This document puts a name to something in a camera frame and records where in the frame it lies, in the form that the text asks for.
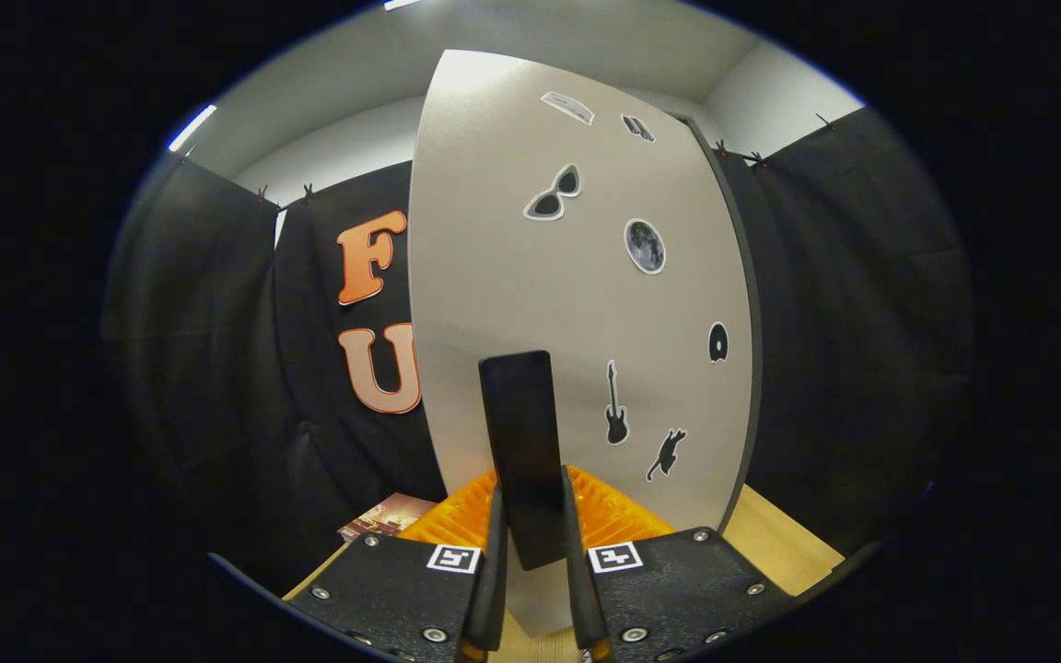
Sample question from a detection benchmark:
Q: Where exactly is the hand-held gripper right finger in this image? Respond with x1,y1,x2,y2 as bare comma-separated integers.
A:
560,465,794,663

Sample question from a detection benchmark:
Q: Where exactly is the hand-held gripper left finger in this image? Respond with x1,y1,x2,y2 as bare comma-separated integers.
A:
286,470,508,663

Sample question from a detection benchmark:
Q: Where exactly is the black door handle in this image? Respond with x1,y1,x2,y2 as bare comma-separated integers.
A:
478,350,571,572

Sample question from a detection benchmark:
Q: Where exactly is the grey shoe cabinet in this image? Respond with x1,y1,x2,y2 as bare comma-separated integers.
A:
673,110,764,537

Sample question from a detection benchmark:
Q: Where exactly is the beige shoe cabinet door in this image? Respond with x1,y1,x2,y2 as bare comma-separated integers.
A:
408,49,754,638

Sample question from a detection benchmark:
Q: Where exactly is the brown book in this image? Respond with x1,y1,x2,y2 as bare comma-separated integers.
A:
339,493,439,542

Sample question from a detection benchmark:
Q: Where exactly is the black backdrop cloth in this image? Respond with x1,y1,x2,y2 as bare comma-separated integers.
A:
102,106,974,590

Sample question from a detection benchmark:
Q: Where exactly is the narrow ceiling light strip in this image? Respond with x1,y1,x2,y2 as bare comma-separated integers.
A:
168,103,218,154

